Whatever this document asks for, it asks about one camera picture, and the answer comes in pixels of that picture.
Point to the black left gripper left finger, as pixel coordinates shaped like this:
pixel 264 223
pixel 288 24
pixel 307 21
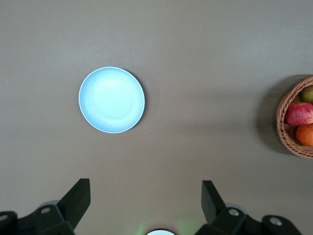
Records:
pixel 61 215

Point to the brown wicker basket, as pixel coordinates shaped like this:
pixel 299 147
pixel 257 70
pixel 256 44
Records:
pixel 283 137

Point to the red apple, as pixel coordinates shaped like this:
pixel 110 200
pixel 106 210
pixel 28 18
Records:
pixel 299 113

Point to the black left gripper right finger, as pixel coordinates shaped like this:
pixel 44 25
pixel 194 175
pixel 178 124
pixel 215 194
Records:
pixel 220 220

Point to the light blue round plate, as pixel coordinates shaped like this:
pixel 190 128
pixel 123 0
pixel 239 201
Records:
pixel 111 100

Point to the orange fruit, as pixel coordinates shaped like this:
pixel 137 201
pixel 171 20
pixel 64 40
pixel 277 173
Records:
pixel 305 135

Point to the green-brown kiwi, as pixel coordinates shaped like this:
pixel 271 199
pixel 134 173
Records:
pixel 308 94

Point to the table cover cloth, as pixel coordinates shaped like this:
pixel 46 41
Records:
pixel 195 49

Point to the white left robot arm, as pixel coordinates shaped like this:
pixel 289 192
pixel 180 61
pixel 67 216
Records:
pixel 161 232

